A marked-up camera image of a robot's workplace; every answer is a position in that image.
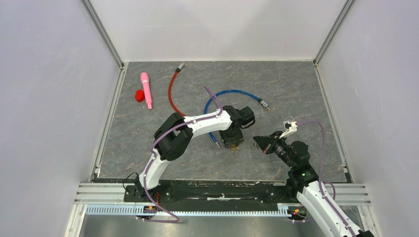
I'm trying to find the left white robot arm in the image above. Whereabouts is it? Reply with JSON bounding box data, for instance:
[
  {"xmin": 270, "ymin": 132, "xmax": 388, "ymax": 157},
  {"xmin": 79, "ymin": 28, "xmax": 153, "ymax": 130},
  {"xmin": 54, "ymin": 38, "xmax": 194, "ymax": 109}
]
[{"xmin": 134, "ymin": 106, "xmax": 255, "ymax": 201}]

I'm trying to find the pink cylindrical tube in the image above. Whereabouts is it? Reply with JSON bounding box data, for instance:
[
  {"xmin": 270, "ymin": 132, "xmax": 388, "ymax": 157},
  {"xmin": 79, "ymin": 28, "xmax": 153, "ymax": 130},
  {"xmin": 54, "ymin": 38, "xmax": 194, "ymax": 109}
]
[{"xmin": 140, "ymin": 72, "xmax": 153, "ymax": 110}]

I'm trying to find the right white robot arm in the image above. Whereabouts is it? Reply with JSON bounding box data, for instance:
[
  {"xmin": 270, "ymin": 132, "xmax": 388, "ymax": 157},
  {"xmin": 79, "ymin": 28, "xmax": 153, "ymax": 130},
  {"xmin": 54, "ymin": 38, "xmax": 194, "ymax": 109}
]
[{"xmin": 253, "ymin": 131, "xmax": 374, "ymax": 237}]

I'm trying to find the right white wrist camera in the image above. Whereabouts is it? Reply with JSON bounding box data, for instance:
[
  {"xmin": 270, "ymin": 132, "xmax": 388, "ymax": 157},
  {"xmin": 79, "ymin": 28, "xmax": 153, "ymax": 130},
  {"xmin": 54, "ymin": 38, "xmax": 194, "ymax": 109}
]
[{"xmin": 280, "ymin": 120, "xmax": 297, "ymax": 138}]

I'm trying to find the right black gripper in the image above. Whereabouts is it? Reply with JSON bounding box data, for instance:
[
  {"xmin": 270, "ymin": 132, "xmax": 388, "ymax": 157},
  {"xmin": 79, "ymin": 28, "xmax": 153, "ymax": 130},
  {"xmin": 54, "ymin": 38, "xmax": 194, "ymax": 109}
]
[{"xmin": 252, "ymin": 131, "xmax": 295, "ymax": 169}]

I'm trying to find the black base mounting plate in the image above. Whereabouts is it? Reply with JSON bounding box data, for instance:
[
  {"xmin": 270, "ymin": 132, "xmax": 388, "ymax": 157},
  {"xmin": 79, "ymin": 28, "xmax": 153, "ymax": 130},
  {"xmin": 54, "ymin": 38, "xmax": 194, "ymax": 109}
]
[{"xmin": 123, "ymin": 177, "xmax": 298, "ymax": 212}]

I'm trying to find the red round cap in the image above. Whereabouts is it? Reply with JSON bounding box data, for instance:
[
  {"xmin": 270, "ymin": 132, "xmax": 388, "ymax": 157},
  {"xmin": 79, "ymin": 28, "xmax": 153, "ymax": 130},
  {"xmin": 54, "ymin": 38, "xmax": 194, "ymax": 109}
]
[{"xmin": 134, "ymin": 89, "xmax": 145, "ymax": 103}]

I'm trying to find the blue cable lock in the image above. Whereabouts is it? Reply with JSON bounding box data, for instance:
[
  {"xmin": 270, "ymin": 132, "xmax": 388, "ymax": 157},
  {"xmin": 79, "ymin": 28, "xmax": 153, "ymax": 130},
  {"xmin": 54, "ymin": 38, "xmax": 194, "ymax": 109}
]
[{"xmin": 203, "ymin": 89, "xmax": 270, "ymax": 149}]

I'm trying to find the blue slotted cable duct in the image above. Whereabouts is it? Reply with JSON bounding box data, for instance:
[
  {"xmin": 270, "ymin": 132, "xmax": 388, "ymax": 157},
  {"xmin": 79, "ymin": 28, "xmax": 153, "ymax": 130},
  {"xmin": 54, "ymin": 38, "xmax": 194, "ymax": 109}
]
[{"xmin": 85, "ymin": 204, "xmax": 292, "ymax": 217}]

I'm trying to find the red cable lock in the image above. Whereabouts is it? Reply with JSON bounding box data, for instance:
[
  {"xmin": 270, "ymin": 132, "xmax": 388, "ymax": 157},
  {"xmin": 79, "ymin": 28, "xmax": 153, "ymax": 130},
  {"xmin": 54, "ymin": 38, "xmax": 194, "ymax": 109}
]
[{"xmin": 168, "ymin": 62, "xmax": 192, "ymax": 119}]

